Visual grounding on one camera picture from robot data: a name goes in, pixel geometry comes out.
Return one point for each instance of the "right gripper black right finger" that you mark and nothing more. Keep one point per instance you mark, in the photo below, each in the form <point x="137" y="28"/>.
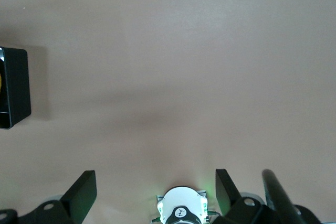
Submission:
<point x="228" y="197"/>

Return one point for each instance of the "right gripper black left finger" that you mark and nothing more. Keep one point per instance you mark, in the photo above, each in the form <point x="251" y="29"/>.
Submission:
<point x="78" y="197"/>

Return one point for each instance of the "black plastic box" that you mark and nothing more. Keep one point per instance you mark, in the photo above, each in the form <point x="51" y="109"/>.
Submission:
<point x="18" y="85"/>

